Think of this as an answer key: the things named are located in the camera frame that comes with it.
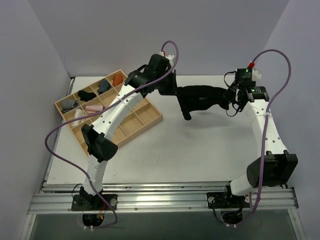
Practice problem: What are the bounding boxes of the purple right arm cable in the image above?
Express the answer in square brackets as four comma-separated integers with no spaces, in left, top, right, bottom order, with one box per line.
[222,49,293,227]

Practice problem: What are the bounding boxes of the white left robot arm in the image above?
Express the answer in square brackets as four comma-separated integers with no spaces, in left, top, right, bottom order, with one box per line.
[80,51,178,210]

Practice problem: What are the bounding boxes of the dark grey rolled sock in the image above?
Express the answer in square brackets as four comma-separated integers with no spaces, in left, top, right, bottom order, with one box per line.
[97,78,111,95]

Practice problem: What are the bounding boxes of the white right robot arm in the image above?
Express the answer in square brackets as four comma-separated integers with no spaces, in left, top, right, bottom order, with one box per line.
[222,85,298,207]

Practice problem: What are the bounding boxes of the white rolled sock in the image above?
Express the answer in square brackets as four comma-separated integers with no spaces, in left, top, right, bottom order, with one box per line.
[71,108,86,128]

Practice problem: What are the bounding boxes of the black underwear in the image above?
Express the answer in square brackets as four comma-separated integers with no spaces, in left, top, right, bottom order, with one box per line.
[176,85,229,121]

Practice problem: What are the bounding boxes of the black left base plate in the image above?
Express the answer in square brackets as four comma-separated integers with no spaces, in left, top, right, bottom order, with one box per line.
[71,193,118,212]

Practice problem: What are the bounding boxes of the pink rolled sock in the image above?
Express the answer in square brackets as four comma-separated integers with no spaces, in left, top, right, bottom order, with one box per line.
[85,104,104,115]

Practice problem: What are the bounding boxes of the grey striped rolled sock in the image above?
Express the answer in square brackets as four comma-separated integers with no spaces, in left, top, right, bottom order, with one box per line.
[60,99,79,113]

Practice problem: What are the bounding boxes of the black rolled sock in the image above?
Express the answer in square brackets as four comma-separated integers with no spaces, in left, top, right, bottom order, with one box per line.
[77,90,97,102]

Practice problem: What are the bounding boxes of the wooden compartment tray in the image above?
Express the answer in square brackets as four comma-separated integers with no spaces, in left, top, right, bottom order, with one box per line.
[54,69,164,158]

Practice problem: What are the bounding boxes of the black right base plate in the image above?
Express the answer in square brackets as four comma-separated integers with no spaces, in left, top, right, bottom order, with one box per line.
[206,192,250,209]

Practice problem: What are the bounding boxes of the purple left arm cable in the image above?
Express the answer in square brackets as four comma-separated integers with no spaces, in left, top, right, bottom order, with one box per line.
[44,40,180,228]

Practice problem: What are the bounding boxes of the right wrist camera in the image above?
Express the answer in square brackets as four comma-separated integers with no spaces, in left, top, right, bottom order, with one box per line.
[234,62,262,84]

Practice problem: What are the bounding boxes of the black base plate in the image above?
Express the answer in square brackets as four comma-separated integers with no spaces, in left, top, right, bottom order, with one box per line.
[206,192,250,209]
[71,193,118,212]

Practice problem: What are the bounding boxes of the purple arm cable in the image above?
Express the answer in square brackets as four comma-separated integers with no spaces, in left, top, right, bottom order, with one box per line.
[44,40,180,228]
[222,49,293,227]

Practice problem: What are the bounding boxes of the orange rolled sock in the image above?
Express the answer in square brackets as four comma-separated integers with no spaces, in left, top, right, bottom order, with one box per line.
[112,73,124,87]

